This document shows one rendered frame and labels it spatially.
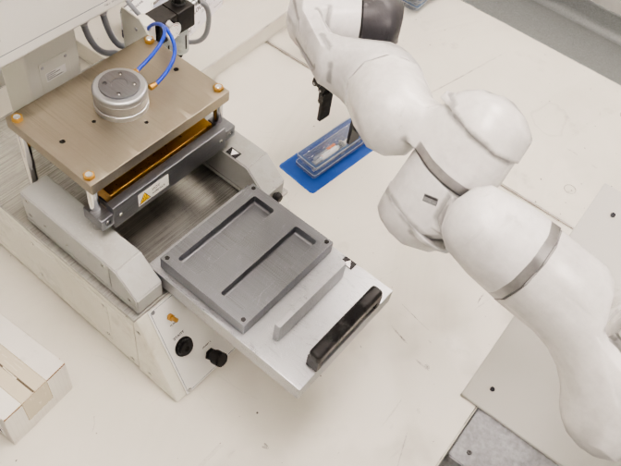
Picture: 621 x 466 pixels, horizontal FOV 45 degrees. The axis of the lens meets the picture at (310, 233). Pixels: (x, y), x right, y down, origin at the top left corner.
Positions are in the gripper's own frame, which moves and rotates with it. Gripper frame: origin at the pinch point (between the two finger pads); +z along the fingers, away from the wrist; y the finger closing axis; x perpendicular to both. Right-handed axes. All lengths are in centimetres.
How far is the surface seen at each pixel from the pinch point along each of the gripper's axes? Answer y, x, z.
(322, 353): 39, -48, -17
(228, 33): -38.1, 4.4, 5.3
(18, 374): 6, -77, 0
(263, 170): 8.5, -30.1, -14.2
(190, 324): 17, -53, -1
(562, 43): -22, 179, 86
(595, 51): -10, 187, 86
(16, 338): 0, -73, 0
